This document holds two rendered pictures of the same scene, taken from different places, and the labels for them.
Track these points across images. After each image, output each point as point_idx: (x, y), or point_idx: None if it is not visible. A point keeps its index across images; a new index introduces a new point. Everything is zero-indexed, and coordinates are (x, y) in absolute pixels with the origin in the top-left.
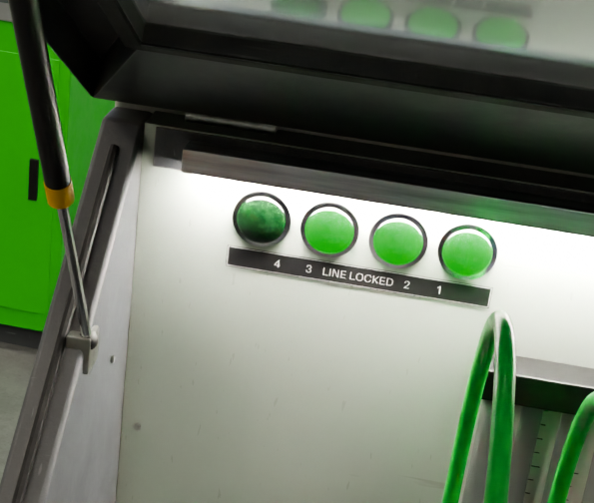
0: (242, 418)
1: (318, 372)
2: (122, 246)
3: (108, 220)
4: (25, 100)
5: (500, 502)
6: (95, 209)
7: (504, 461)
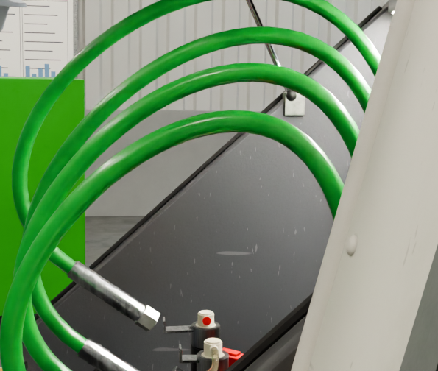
0: None
1: None
2: (362, 65)
3: (346, 42)
4: None
5: (106, 30)
6: (344, 36)
7: (131, 15)
